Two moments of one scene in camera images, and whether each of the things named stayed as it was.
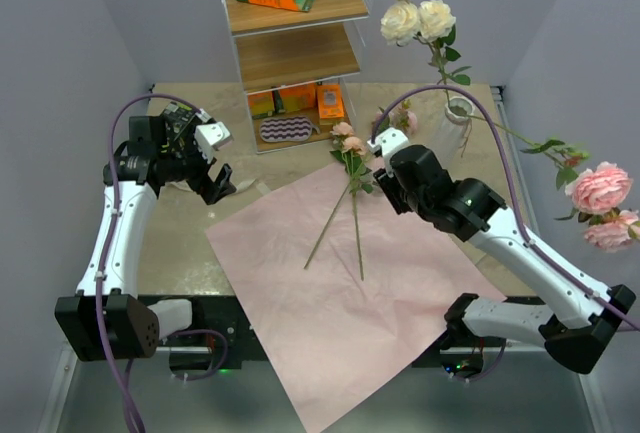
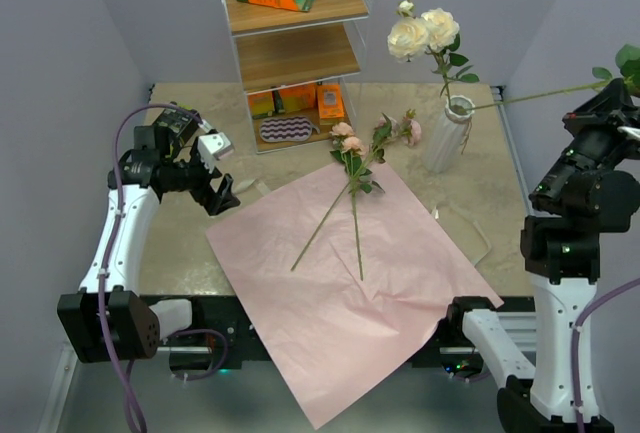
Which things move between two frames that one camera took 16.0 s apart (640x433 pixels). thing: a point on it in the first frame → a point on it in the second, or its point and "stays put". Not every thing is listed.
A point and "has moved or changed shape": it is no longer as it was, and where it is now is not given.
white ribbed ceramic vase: (451, 135) stays put
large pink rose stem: (596, 194) has moved or changed shape
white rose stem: (431, 22) has moved or changed shape
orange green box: (261, 105) stays put
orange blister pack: (331, 103) stays put
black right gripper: (389, 181) → (608, 109)
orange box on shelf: (298, 98) stays put
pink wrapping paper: (344, 290) stays put
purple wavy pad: (287, 129) stays put
